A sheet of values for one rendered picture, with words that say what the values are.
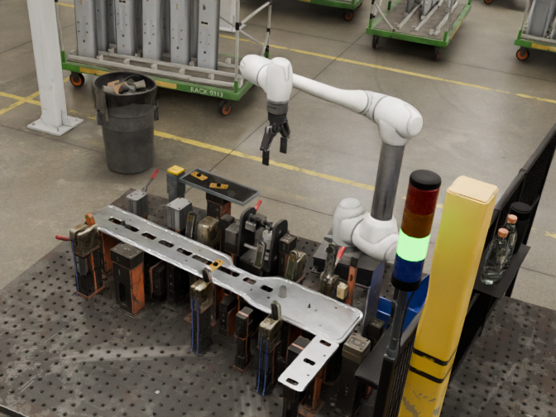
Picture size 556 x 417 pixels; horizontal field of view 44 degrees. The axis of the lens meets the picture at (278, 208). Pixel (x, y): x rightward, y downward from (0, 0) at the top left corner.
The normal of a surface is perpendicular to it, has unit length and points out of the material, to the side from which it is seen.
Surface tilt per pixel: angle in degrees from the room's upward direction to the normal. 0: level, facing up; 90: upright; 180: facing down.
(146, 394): 0
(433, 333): 90
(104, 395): 0
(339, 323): 0
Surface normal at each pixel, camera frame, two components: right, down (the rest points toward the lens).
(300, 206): 0.06, -0.85
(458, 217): -0.54, 0.42
